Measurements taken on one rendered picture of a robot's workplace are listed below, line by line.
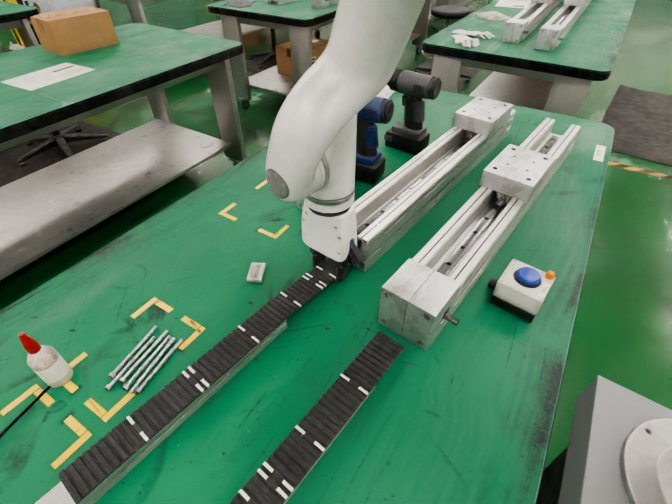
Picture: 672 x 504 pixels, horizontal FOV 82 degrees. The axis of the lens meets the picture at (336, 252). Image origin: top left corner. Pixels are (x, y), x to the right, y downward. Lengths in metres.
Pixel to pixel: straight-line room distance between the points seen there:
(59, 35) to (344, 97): 2.11
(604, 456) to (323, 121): 0.52
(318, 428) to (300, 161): 0.36
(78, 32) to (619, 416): 2.52
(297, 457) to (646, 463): 0.42
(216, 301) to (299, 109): 0.42
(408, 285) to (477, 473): 0.28
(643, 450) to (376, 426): 0.33
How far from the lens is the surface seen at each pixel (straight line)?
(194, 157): 2.50
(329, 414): 0.59
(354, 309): 0.73
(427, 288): 0.66
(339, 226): 0.65
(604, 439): 0.63
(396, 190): 0.94
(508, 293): 0.76
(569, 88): 2.37
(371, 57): 0.48
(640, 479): 0.62
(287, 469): 0.57
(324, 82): 0.50
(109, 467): 0.63
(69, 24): 2.52
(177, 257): 0.90
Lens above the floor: 1.35
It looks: 42 degrees down
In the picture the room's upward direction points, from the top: straight up
